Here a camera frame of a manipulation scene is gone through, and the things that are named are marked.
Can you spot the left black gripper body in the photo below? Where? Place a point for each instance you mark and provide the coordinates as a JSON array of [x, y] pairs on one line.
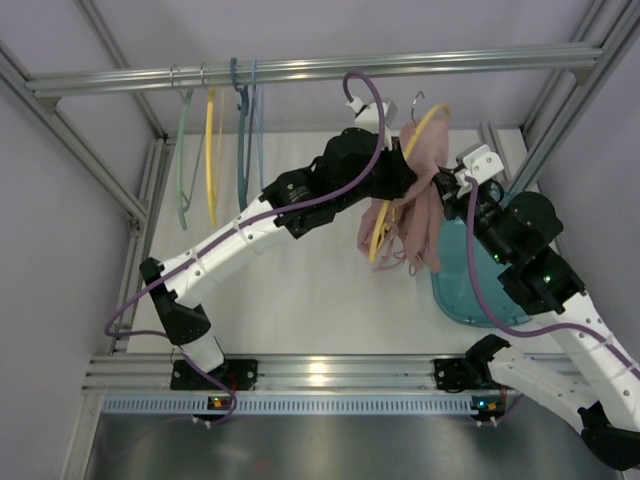
[[400, 170]]

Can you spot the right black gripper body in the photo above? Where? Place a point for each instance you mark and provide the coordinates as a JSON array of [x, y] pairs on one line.
[[445, 183]]

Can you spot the pink trousers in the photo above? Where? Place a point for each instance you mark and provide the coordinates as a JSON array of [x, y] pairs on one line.
[[420, 210]]

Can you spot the yellow hanger with trousers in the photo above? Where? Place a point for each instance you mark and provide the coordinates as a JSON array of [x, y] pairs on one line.
[[395, 200]]

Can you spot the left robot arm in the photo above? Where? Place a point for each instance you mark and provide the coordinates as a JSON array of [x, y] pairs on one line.
[[355, 165]]

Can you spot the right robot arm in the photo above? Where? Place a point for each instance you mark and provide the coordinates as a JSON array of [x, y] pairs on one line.
[[602, 407]]

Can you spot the dark teal hanger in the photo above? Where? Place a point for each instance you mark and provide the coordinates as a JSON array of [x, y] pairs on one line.
[[242, 174]]

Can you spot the light blue hanger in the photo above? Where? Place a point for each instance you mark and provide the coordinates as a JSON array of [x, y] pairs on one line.
[[258, 106]]

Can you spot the green hanger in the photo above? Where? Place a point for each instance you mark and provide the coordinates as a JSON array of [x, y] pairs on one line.
[[182, 201]]

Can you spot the teal transparent plastic bin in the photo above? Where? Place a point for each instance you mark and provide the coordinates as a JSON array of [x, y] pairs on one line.
[[452, 286]]

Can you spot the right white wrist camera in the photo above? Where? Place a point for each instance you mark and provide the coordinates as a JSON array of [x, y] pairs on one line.
[[478, 162]]

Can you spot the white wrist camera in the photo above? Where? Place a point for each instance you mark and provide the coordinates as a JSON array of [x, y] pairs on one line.
[[478, 162], [366, 115]]

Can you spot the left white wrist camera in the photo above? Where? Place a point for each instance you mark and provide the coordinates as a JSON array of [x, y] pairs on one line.
[[366, 115]]

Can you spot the aluminium frame post right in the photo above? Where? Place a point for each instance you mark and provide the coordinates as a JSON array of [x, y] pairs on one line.
[[613, 27]]

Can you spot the aluminium frame post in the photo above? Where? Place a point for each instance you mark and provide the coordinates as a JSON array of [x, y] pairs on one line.
[[68, 34], [613, 27]]

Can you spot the aluminium hanging rail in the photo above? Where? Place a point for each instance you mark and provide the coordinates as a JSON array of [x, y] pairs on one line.
[[535, 57]]

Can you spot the aluminium frame post left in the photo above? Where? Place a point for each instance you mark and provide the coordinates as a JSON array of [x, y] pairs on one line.
[[68, 34]]

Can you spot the slotted grey cable duct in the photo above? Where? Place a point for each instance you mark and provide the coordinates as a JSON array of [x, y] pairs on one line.
[[258, 404]]

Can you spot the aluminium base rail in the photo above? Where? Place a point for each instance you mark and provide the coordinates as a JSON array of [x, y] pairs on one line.
[[298, 374]]

